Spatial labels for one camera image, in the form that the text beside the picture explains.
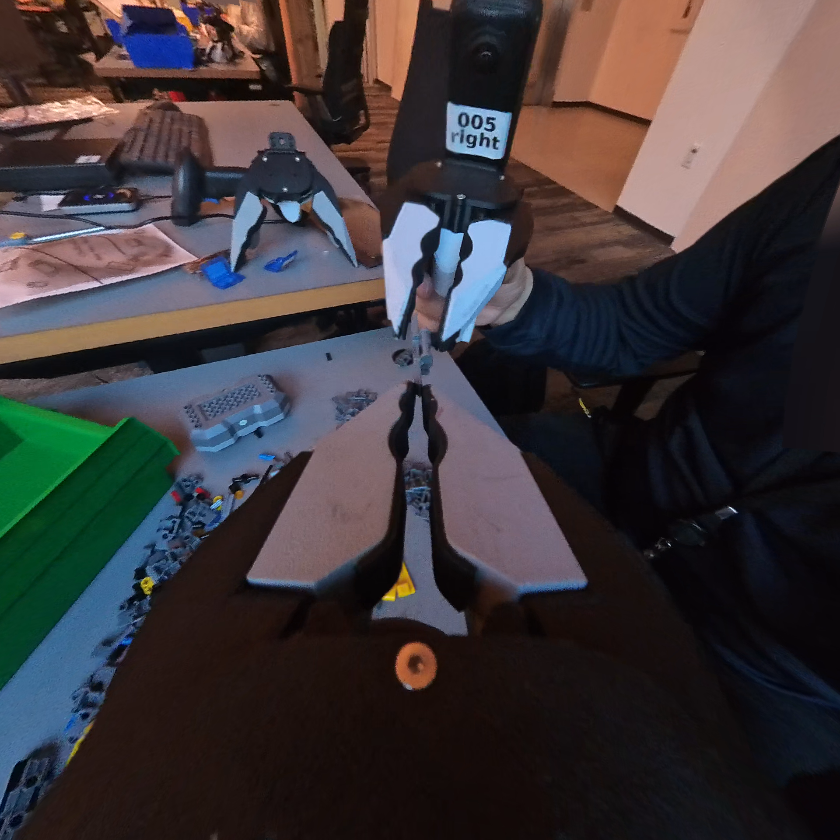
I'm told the person's right hand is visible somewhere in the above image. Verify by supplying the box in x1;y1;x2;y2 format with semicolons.
413;260;535;338

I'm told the black badge reel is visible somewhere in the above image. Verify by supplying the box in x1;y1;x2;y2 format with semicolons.
641;503;739;568

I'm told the blue container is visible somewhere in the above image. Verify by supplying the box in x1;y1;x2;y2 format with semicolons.
105;0;206;70

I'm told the black office chair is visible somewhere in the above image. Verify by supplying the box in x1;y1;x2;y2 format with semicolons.
289;0;376;148

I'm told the pile of grey brick parts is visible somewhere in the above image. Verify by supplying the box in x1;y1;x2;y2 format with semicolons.
0;453;284;830

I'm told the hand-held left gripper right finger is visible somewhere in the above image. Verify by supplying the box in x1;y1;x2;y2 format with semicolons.
420;381;590;610

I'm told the small dark grey brick piece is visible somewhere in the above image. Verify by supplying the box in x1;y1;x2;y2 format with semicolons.
407;326;438;418

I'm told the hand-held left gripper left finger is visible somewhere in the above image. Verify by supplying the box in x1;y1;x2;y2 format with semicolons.
246;381;418;594

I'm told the person's right forearm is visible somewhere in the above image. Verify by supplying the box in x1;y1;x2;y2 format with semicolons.
483;138;840;384

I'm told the person's dark clothed torso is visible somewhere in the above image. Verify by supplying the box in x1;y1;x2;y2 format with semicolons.
519;138;840;840

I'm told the grey desk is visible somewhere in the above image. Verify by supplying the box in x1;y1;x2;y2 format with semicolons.
0;326;526;788

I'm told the green plastic bin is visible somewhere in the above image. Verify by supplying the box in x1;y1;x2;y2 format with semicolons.
0;398;179;691

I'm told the grey brick hub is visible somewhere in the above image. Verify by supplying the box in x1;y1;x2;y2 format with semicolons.
179;373;294;455

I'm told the black keyboard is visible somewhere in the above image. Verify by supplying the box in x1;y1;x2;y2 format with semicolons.
111;105;212;173

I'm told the idle black white gripper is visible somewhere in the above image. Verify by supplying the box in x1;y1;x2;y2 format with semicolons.
171;132;359;274

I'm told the wooden edged background table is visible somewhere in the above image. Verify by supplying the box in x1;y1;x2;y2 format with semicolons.
0;99;389;370

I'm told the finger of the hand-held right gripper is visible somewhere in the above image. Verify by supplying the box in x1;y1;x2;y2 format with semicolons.
440;218;513;347
381;205;442;338

